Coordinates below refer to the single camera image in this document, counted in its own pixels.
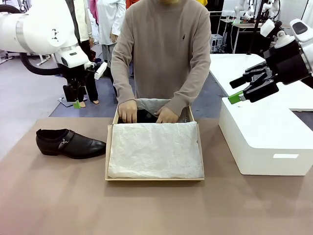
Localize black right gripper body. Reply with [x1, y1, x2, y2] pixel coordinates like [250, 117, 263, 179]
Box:
[263, 40, 313, 86]

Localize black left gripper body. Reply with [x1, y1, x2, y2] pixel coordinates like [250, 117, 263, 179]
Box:
[63, 68, 87, 87]

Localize black leather buckle shoe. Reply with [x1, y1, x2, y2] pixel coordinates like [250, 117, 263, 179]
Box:
[117, 109, 159, 124]
[35, 128, 107, 160]

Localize white tissue wrapping paper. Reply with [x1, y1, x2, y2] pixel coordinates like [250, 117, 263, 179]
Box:
[108, 97, 205, 179]

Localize person's left forearm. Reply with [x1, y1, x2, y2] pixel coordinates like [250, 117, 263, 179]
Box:
[168, 65, 211, 117]

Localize person's right forearm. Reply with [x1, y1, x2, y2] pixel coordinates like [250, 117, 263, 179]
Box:
[111, 62, 136, 105]

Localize brown cardboard shoe box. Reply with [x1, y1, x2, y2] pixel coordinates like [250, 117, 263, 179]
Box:
[105, 98, 205, 182]

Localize person's right hand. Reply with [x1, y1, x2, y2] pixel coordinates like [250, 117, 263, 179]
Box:
[117, 99, 138, 124]

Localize person's left hand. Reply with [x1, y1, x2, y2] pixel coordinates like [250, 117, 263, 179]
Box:
[155, 106, 181, 124]

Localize black stand pole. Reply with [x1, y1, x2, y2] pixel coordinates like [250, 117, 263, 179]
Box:
[246, 0, 267, 55]

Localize white plastic crate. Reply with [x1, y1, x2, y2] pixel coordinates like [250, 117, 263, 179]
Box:
[210, 34, 224, 52]

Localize beige-topped background table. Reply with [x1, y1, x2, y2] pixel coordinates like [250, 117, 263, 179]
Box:
[231, 22, 269, 54]

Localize white curtain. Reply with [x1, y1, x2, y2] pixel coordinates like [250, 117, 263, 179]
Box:
[301, 0, 313, 24]

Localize white background robot arms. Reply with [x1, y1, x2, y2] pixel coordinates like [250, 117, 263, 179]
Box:
[233, 0, 281, 24]

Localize mannequin in grey shorts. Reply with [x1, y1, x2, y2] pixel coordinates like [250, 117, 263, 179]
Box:
[96, 0, 128, 97]

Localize white rectangular label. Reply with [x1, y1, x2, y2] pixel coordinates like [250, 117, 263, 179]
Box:
[272, 153, 300, 159]

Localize pink hanging garment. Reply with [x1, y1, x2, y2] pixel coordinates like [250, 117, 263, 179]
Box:
[89, 0, 99, 25]

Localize person in beige sweater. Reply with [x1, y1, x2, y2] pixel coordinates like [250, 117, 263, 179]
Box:
[111, 0, 211, 118]

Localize grey mannequin base plate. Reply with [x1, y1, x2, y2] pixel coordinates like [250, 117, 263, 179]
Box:
[57, 96, 88, 107]

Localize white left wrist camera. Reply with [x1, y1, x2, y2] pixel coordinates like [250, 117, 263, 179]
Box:
[93, 61, 109, 80]

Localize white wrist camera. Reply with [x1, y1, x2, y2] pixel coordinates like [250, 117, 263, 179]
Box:
[260, 19, 282, 38]
[93, 61, 109, 80]

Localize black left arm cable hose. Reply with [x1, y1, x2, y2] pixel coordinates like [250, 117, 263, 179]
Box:
[19, 52, 66, 77]

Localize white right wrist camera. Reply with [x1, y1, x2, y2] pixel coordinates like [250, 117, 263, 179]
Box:
[260, 19, 282, 38]

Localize white pedestal box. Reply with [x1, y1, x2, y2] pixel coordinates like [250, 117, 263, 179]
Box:
[218, 97, 313, 176]

